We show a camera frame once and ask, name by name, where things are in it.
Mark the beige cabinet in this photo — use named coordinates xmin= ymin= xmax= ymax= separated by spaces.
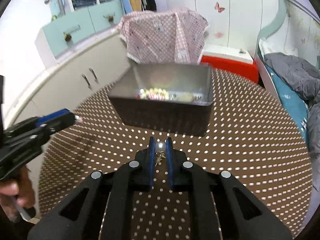
xmin=4 ymin=30 xmax=130 ymax=127

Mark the left hand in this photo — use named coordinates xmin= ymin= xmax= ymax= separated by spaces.
xmin=1 ymin=166 xmax=35 ymax=220

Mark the teal bed frame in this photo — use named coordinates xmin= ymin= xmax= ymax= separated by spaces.
xmin=254 ymin=0 xmax=319 ymax=98

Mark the teal bed sheet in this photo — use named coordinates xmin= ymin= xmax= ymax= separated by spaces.
xmin=257 ymin=62 xmax=309 ymax=148

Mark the red storage ottoman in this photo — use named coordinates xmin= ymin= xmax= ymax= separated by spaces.
xmin=201 ymin=44 xmax=259 ymax=83

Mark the pale jade pendant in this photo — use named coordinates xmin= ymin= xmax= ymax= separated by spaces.
xmin=175 ymin=92 xmax=195 ymax=102

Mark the brown polka dot tablecloth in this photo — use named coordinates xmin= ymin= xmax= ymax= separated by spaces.
xmin=39 ymin=69 xmax=312 ymax=239

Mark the pink gingham cloth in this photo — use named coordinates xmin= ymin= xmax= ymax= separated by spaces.
xmin=117 ymin=8 xmax=209 ymax=64

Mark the grey duvet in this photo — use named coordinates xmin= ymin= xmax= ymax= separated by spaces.
xmin=263 ymin=52 xmax=320 ymax=160

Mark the teal drawer unit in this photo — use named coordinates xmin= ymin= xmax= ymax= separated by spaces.
xmin=35 ymin=0 xmax=125 ymax=68

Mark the grey metal box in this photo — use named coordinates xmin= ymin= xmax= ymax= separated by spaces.
xmin=107 ymin=64 xmax=214 ymax=137

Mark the pearl earring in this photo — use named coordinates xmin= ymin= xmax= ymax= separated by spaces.
xmin=155 ymin=142 xmax=166 ymax=166

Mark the pink bunny hair clip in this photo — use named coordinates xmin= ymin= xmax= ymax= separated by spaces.
xmin=74 ymin=115 xmax=83 ymax=123

